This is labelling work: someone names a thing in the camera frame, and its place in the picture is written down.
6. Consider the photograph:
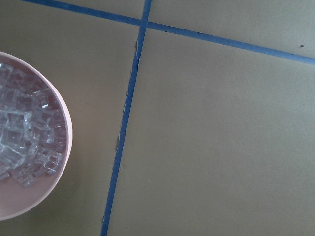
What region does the pink bowl of ice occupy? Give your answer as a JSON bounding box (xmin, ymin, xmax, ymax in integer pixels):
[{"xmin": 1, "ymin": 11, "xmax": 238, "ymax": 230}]
[{"xmin": 0, "ymin": 52, "xmax": 73, "ymax": 220}]

